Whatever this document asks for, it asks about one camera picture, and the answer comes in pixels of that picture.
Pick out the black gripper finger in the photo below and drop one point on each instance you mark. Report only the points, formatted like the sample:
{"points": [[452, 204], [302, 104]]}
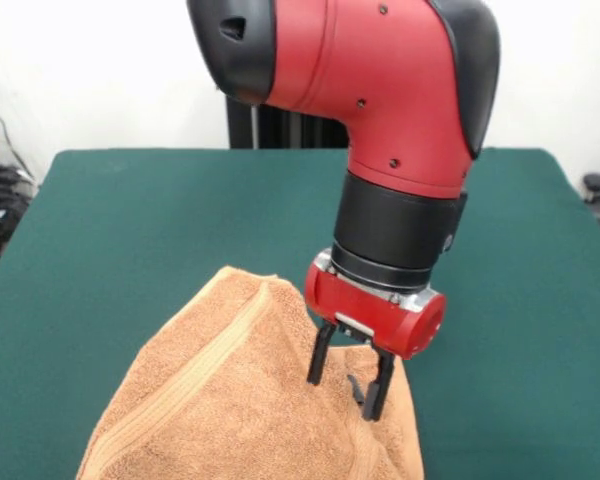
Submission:
{"points": [[380, 390], [320, 357]]}

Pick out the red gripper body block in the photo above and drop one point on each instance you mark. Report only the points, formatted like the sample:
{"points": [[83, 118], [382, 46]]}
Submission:
{"points": [[370, 320]]}

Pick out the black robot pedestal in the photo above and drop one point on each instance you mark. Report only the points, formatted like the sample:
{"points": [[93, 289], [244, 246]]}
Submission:
{"points": [[290, 130]]}

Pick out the dark green table cloth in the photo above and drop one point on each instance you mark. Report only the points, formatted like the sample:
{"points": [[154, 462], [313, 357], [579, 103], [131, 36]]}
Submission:
{"points": [[130, 225]]}

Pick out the orange terry towel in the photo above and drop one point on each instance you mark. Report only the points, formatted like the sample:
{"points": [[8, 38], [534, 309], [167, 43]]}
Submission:
{"points": [[230, 400]]}

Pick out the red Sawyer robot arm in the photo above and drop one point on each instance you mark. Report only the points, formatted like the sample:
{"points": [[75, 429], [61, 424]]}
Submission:
{"points": [[380, 90]]}

